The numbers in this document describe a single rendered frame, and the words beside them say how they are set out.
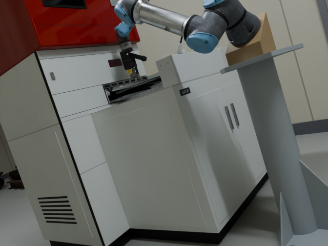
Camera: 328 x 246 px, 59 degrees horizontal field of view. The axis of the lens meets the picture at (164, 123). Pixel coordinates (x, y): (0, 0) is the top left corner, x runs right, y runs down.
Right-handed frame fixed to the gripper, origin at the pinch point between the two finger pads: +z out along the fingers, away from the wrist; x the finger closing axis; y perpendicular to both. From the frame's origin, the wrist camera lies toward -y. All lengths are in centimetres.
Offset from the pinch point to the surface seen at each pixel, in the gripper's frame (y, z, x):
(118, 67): 11.2, -12.7, -11.6
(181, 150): -8, 42, 52
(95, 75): 25.4, -10.1, 4.8
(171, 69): -15, 4, 51
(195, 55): -32.2, -0.2, 33.8
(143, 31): -26, -79, -226
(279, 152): -47, 54, 69
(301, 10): -157, -20, -70
